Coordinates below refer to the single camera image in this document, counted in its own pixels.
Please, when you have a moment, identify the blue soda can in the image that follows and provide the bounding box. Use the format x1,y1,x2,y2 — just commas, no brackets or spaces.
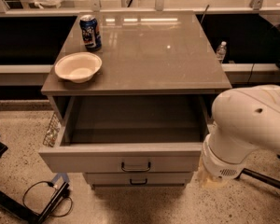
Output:
79,14,102,51

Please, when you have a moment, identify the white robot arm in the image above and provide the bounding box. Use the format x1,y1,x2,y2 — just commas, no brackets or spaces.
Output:
198,85,280,189

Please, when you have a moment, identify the white bowl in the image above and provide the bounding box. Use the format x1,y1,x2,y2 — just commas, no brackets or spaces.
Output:
54,52,102,83

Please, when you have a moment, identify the grey top drawer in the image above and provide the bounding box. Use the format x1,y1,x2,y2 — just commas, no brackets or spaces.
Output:
40,95,207,174

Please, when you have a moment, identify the grey drawer cabinet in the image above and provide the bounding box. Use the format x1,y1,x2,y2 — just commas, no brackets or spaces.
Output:
40,10,233,189

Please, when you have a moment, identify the black floor cable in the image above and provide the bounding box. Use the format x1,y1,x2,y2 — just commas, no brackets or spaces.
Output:
22,180,74,218

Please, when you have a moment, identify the black stand leg left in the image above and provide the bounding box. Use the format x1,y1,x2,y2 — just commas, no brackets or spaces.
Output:
0,181,71,224

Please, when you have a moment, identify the black chair leg with caster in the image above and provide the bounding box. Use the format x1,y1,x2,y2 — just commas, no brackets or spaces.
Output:
238,168,280,189

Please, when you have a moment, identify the wire basket with items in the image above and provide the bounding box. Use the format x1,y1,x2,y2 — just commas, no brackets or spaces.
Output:
43,114,61,147

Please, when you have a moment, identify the clear plastic water bottle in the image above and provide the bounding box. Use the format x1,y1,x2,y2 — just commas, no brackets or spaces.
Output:
216,41,227,63

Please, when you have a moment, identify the blue tape cross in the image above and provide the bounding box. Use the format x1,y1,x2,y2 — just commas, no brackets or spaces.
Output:
50,173,70,185

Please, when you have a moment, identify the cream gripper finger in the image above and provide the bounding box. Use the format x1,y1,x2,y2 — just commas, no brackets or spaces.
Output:
197,158,226,189

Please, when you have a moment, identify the grey bottom drawer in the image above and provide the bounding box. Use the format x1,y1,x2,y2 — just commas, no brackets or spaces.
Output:
84,172,193,187

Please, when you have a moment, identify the grey drawer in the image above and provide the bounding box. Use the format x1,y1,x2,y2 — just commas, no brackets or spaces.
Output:
40,95,207,174
84,172,193,187

